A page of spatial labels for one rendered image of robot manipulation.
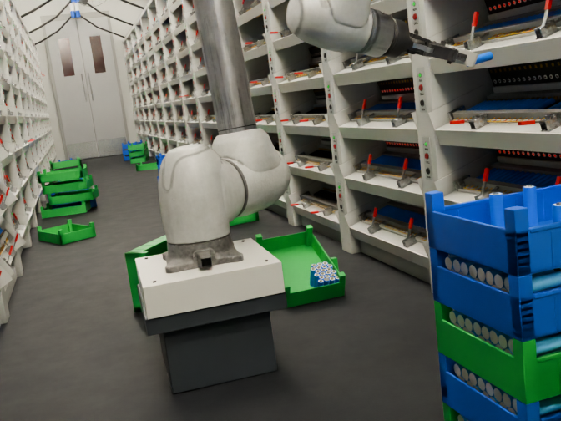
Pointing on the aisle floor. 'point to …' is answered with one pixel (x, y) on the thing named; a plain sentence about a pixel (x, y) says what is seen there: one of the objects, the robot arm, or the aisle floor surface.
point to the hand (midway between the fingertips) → (459, 55)
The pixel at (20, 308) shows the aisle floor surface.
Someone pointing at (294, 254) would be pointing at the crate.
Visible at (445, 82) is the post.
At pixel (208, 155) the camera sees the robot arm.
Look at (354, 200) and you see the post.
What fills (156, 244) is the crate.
